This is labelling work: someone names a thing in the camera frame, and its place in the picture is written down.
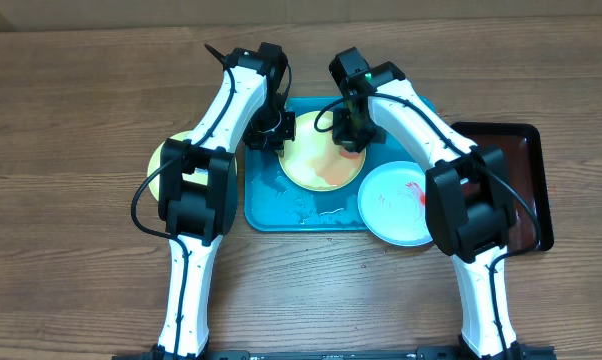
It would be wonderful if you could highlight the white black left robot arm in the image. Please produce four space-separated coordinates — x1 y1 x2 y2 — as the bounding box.
148 42 295 359

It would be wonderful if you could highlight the teal plastic tray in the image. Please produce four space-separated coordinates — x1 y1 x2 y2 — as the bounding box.
243 96 437 233

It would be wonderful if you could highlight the yellow plate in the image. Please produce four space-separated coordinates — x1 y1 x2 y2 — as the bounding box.
146 130 238 202
279 111 366 192

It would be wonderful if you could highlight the black tray with water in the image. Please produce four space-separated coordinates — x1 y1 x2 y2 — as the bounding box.
452 122 554 251

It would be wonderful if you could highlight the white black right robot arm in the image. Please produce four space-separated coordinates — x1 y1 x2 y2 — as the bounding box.
328 48 520 359

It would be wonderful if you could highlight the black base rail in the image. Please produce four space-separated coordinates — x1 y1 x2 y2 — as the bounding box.
112 344 557 360

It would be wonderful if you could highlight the light blue plate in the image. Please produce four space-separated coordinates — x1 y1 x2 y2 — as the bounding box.
357 161 432 247

